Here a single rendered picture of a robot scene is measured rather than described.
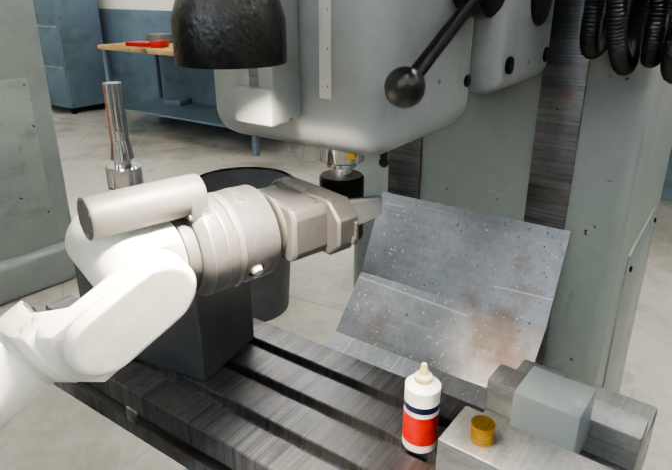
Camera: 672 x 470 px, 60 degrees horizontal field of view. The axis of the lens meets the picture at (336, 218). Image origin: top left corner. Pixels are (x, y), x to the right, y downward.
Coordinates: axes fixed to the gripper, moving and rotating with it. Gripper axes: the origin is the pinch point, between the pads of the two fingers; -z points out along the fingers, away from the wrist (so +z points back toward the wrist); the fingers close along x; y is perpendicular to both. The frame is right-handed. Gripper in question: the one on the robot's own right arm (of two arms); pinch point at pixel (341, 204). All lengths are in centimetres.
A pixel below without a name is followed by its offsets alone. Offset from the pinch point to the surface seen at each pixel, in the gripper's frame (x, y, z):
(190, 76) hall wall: 583, 75, -278
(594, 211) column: -8.5, 8.3, -40.5
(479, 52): -7.0, -15.4, -12.2
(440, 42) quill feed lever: -13.9, -17.6, 2.2
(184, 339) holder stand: 19.3, 22.1, 10.6
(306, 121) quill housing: -4.6, -10.8, 8.1
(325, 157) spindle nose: -0.2, -5.6, 2.4
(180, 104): 553, 99, -248
